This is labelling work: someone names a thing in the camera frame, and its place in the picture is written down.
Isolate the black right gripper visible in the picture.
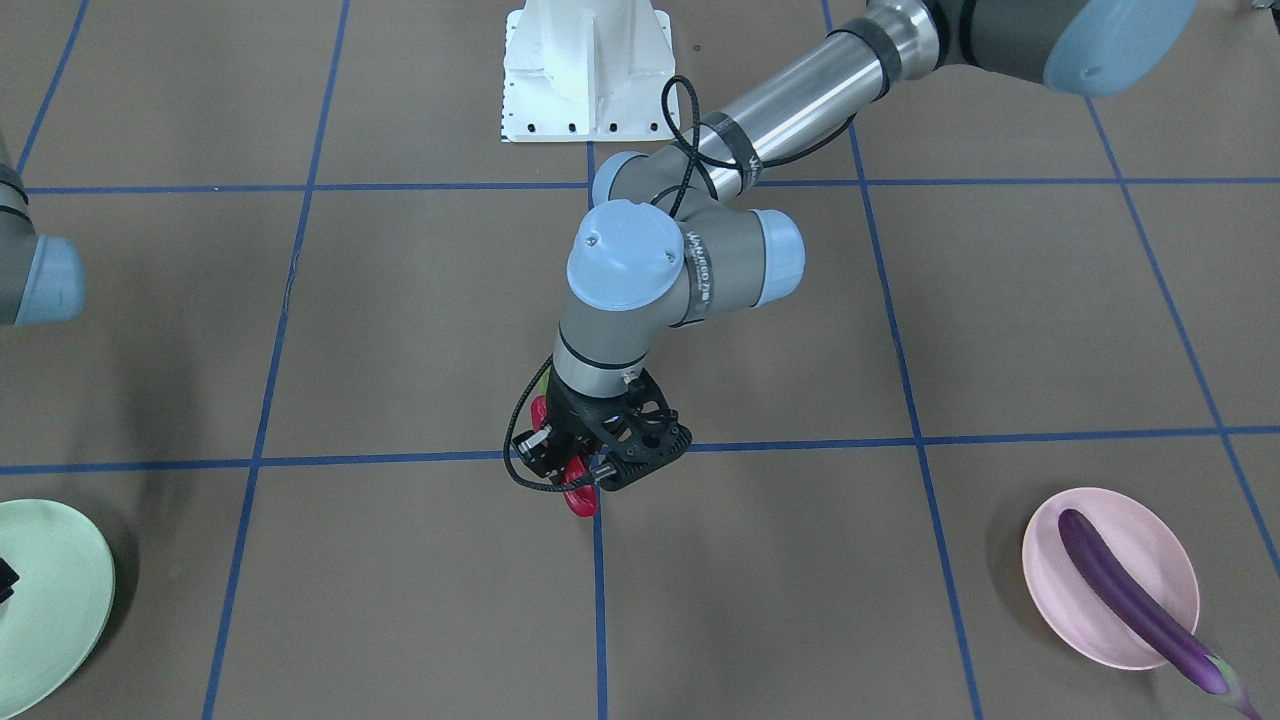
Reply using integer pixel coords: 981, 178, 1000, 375
0, 559, 20, 603

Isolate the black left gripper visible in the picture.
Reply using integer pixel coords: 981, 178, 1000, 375
509, 380, 625, 491

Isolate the red chili pepper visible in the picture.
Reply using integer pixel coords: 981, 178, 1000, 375
530, 370, 599, 518

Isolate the purple eggplant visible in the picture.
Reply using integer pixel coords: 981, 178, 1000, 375
1057, 509, 1262, 719

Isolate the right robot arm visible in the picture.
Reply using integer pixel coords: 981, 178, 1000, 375
1, 141, 86, 327

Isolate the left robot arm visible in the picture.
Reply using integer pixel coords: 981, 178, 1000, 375
503, 1, 1196, 493

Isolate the green plate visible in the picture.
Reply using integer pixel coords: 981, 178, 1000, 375
1, 498, 115, 719

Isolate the pink plate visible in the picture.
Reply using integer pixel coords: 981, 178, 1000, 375
1021, 487, 1201, 671

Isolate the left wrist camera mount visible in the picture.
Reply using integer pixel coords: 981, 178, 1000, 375
591, 370, 692, 491

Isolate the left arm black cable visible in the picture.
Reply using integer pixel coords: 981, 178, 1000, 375
502, 76, 861, 495

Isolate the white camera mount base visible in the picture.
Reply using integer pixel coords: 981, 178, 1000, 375
500, 1, 676, 143

